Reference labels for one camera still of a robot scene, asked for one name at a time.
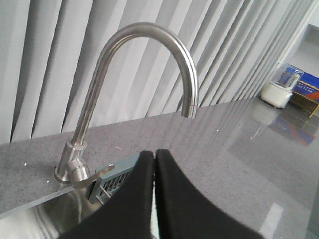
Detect stainless steel sink basin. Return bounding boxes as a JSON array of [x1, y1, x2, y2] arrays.
[[0, 187, 104, 239]]

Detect white countertop appliance clear dome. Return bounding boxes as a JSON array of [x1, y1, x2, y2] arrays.
[[260, 64, 304, 109]]

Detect white pleated curtain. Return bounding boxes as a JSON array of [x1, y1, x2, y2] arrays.
[[0, 0, 317, 144]]

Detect grey sink drying rack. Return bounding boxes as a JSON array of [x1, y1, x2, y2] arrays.
[[86, 153, 160, 239]]

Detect blue red box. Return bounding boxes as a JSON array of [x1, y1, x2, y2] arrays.
[[293, 72, 319, 102]]

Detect wooden slatted rack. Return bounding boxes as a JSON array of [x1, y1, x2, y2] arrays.
[[290, 91, 319, 118]]

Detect stainless steel faucet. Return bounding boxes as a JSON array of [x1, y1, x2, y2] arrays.
[[54, 22, 199, 184]]

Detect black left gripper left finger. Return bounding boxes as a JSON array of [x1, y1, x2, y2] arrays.
[[59, 151, 154, 239]]

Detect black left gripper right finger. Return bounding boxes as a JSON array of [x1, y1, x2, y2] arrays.
[[155, 149, 263, 239]]

